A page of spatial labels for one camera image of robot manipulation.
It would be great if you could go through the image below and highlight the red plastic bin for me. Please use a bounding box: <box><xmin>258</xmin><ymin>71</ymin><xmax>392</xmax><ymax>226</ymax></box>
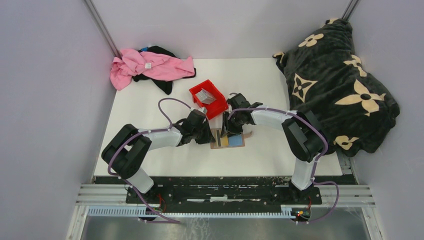
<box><xmin>189</xmin><ymin>79</ymin><xmax>229</xmax><ymax>120</ymax></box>

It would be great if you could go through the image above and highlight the stack of credit cards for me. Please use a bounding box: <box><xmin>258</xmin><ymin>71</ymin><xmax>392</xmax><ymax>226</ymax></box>
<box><xmin>195</xmin><ymin>88</ymin><xmax>216</xmax><ymax>105</ymax></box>

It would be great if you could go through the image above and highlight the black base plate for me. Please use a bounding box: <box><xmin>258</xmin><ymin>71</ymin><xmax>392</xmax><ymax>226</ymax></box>
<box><xmin>142</xmin><ymin>176</ymin><xmax>323</xmax><ymax>205</ymax></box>

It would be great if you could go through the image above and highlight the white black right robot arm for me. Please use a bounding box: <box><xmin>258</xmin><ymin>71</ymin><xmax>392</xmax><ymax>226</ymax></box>
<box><xmin>221</xmin><ymin>93</ymin><xmax>329</xmax><ymax>204</ymax></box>

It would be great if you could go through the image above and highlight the tan leather card holder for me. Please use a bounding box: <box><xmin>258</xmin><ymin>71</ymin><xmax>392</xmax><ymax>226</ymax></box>
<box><xmin>210</xmin><ymin>128</ymin><xmax>253</xmax><ymax>150</ymax></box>

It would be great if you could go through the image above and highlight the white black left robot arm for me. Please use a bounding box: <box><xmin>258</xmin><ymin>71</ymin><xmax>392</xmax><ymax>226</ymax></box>
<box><xmin>101</xmin><ymin>109</ymin><xmax>216</xmax><ymax>204</ymax></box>

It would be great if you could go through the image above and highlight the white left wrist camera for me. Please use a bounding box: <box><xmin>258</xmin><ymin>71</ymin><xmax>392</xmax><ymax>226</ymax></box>
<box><xmin>197</xmin><ymin>107</ymin><xmax>208</xmax><ymax>115</ymax></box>

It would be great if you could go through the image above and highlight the aluminium rail frame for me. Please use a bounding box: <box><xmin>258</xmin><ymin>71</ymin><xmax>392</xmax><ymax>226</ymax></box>
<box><xmin>66</xmin><ymin>184</ymin><xmax>382</xmax><ymax>240</ymax></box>

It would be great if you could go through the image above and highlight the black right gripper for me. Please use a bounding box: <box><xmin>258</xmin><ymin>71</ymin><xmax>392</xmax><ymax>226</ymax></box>
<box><xmin>220</xmin><ymin>110</ymin><xmax>244</xmax><ymax>138</ymax></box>

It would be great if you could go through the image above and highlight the black floral blanket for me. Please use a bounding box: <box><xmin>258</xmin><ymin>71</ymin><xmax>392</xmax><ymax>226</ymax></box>
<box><xmin>273</xmin><ymin>18</ymin><xmax>400</xmax><ymax>157</ymax></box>

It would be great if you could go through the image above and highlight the pink cloth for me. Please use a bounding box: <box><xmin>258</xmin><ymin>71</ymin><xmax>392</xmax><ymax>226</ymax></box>
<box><xmin>109</xmin><ymin>48</ymin><xmax>196</xmax><ymax>91</ymax></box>

